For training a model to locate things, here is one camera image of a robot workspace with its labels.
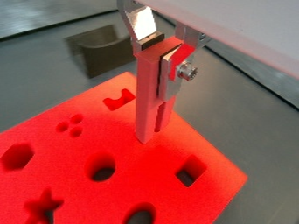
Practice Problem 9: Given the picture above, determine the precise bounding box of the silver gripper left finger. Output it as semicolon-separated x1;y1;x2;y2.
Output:
116;0;164;53

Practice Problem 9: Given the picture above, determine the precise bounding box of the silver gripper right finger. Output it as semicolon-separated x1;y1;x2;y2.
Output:
157;22;211;102

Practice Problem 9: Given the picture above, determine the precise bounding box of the red double-square peg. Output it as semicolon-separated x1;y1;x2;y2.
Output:
135;37;195;143

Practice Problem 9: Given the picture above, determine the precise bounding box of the red shape-sorter board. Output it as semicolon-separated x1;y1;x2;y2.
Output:
0;73;248;224

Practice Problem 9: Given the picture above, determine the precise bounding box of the black curved holder stand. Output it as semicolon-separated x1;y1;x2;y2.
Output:
64;24;136;78

